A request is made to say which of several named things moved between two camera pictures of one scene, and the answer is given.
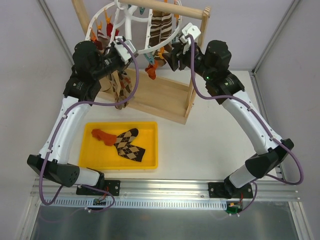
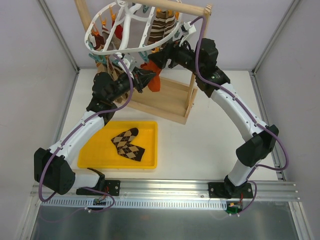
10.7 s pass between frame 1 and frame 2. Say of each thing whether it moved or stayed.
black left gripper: moved
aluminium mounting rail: stayed
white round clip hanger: moved
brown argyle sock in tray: stayed
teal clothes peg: moved
